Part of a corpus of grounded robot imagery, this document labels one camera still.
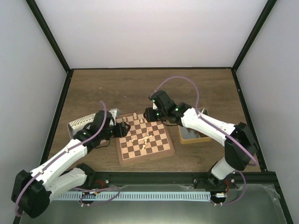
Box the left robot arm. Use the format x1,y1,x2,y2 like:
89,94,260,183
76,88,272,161
11,109,130,218

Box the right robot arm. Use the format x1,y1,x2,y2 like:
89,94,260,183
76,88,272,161
144,91,258,188

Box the pile of light chess pieces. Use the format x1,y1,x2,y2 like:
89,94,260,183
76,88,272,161
127,112,152,150

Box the wooden chess board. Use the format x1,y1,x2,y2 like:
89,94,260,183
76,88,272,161
116,112,175,165

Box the right metal tray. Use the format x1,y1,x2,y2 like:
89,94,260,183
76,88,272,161
178,107,212,145

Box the metal tray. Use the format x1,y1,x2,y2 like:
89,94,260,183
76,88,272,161
178,107,212,145
67,113,95,139

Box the left metal tray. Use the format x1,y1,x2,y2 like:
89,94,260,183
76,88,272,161
67,113,95,139

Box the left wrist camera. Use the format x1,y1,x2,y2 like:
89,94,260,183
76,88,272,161
109,108,120,120

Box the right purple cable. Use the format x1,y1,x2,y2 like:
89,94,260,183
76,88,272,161
154,76,257,206

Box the purple cable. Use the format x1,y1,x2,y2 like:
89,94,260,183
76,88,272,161
14,100,108,217
154,76,257,206

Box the light blue cable duct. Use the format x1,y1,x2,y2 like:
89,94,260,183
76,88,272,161
57,191,211,202

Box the black front rail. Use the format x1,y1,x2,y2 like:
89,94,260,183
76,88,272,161
30,171,276,189

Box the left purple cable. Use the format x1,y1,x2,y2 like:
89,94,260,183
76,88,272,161
14,100,108,217

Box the black frame posts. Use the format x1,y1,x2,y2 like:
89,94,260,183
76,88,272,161
26,0,293,224

